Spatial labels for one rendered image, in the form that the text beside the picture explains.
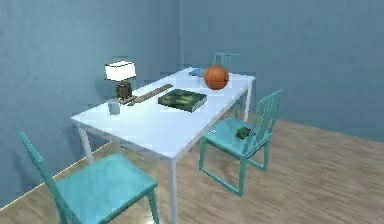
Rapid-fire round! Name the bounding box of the pale grey mug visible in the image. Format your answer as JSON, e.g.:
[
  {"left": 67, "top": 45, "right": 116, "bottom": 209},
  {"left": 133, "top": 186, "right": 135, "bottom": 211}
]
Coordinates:
[{"left": 107, "top": 98, "right": 121, "bottom": 116}]

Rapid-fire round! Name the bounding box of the dark green book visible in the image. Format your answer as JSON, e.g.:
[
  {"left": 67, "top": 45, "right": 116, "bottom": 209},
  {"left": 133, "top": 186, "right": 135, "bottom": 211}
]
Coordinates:
[{"left": 157, "top": 88, "right": 208, "bottom": 114}]

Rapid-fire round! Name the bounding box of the white table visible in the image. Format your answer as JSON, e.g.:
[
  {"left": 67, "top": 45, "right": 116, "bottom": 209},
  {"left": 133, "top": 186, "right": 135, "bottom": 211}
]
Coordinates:
[{"left": 70, "top": 67, "right": 257, "bottom": 224}]

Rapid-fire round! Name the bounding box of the orange basketball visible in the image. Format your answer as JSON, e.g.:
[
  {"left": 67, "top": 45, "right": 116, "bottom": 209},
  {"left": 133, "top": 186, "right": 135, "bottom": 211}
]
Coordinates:
[{"left": 203, "top": 64, "right": 230, "bottom": 91}]

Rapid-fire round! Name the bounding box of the teal chair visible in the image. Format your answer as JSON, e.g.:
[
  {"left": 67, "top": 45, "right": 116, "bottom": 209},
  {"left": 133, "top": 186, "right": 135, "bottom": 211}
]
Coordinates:
[
  {"left": 198, "top": 88, "right": 284, "bottom": 197},
  {"left": 17, "top": 130, "right": 160, "bottom": 224},
  {"left": 212, "top": 52, "right": 241, "bottom": 69}
]

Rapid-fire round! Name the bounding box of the small dark green object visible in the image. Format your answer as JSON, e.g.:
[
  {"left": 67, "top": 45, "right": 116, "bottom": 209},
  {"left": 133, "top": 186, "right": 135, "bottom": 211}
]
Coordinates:
[{"left": 235, "top": 126, "right": 253, "bottom": 141}]

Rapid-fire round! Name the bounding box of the white shade table lamp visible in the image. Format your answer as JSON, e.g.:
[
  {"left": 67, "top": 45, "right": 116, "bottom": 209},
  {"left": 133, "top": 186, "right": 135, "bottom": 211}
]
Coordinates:
[{"left": 104, "top": 60, "right": 138, "bottom": 101}]

